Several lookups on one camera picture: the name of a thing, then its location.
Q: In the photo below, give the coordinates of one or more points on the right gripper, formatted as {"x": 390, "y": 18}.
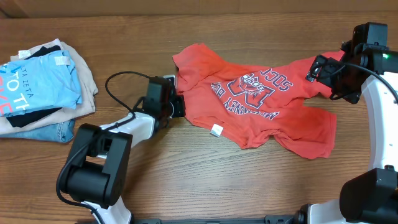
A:
{"x": 352, "y": 94}

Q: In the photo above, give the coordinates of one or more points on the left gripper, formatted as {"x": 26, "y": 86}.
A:
{"x": 177, "y": 99}

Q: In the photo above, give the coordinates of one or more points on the red printed t-shirt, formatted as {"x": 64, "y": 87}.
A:
{"x": 252, "y": 103}

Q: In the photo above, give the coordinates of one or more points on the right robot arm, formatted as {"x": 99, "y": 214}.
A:
{"x": 368, "y": 70}

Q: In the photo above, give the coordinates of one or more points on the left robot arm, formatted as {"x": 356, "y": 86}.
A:
{"x": 95, "y": 171}

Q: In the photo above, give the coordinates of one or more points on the beige folded garment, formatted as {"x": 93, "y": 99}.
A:
{"x": 88, "y": 89}

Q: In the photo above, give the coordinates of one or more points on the folded blue jeans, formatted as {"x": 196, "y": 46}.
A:
{"x": 60, "y": 132}

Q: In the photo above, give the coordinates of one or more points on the light blue folded t-shirt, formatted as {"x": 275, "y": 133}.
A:
{"x": 40, "y": 83}

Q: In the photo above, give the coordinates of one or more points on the black folded garment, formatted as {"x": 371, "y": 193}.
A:
{"x": 25, "y": 119}

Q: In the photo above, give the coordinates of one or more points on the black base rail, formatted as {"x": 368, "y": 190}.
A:
{"x": 269, "y": 219}

